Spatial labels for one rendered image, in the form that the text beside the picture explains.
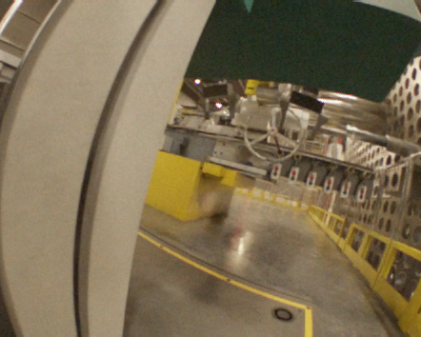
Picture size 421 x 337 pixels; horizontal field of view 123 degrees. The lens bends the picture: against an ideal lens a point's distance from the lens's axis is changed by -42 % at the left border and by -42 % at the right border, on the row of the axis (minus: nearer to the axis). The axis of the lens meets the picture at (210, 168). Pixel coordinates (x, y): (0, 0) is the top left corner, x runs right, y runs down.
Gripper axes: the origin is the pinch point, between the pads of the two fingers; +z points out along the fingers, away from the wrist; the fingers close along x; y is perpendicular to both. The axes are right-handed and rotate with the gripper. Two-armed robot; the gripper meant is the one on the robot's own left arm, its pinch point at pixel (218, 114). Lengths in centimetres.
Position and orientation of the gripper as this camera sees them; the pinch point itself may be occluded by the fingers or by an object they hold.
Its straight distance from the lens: 88.6
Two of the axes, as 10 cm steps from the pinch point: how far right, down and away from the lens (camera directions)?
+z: 0.6, 9.7, 2.4
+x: -8.1, -1.0, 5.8
